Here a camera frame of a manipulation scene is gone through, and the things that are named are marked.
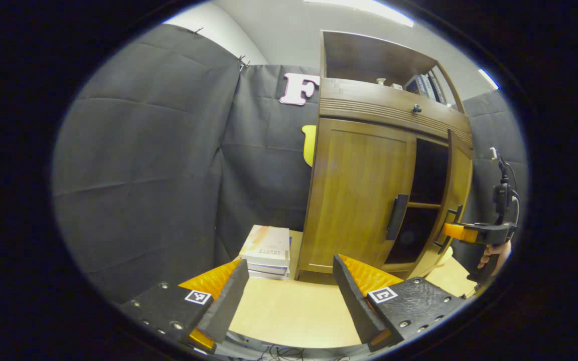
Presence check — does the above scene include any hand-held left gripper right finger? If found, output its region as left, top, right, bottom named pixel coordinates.
left=333, top=254, right=470, bottom=351

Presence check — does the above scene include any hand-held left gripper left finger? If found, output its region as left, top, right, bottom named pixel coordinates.
left=118, top=258, right=249, bottom=354

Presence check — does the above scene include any wooden shoe cabinet door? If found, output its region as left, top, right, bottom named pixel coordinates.
left=409, top=129, right=474, bottom=279
left=297, top=118, right=416, bottom=274

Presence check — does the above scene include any wooden double-door shoe cabinet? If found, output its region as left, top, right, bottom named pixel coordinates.
left=295, top=30, right=474, bottom=281

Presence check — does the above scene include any wooden ribbed cabinet drawer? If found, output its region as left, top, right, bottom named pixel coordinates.
left=318, top=78, right=473, bottom=146

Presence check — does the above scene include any thin white book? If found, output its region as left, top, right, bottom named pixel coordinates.
left=246, top=263, right=291, bottom=280

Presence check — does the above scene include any white and orange book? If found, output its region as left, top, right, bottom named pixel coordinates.
left=239, top=225, right=291, bottom=267

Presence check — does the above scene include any black book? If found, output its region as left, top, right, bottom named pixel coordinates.
left=428, top=73, right=449, bottom=106

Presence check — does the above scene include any grey book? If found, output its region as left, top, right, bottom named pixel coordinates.
left=419, top=74, right=438, bottom=102

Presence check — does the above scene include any dark blue book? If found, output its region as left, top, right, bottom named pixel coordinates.
left=403, top=76, right=426, bottom=97

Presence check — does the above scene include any small ceiling light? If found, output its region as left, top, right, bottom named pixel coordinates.
left=479, top=69, right=499, bottom=91

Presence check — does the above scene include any tangle of black cables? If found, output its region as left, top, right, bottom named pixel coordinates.
left=259, top=343, right=350, bottom=361

